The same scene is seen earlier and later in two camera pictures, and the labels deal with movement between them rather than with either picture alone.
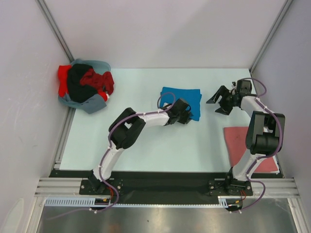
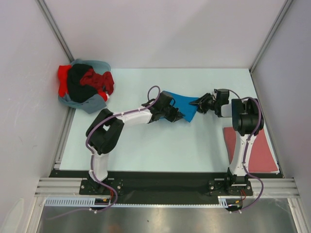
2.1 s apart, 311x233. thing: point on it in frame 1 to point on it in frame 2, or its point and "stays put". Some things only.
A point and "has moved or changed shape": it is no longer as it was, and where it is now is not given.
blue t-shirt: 192,96 has moved or changed shape
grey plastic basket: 99,66 stays put
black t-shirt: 78,93 stays put
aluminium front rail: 274,187 stays put
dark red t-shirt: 104,81 stays put
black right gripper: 222,91 to 201,102
